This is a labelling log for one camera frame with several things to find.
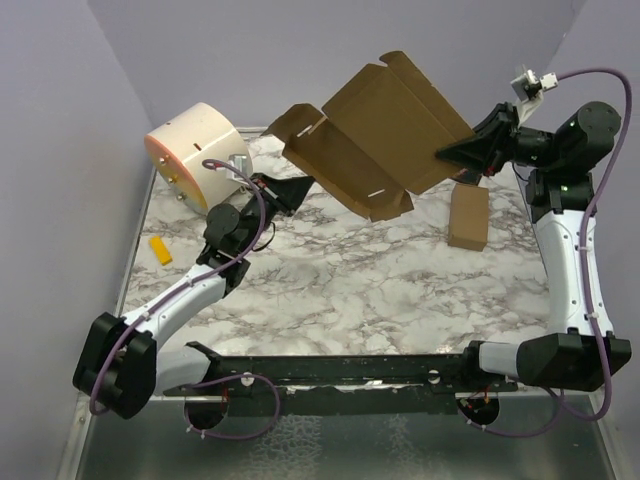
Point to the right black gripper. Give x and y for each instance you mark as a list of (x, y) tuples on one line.
[(496, 136)]

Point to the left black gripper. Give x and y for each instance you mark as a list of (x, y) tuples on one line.
[(290, 192)]

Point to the brown cardboard box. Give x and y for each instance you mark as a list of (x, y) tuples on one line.
[(372, 145)]

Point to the yellow rectangular block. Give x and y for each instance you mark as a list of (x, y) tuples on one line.
[(160, 250)]

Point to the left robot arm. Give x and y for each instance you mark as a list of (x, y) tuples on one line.
[(117, 367)]

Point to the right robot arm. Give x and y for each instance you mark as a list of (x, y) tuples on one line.
[(580, 350)]

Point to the small folded cardboard box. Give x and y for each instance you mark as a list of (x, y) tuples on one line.
[(469, 217)]

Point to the cream cylindrical drum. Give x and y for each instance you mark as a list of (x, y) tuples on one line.
[(179, 147)]

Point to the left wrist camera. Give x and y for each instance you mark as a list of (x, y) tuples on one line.
[(239, 167)]

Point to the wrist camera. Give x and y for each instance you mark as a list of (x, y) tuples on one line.
[(530, 89), (239, 167)]

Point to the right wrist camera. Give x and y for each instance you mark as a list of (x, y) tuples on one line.
[(530, 89)]

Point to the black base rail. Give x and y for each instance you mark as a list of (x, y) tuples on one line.
[(340, 385)]

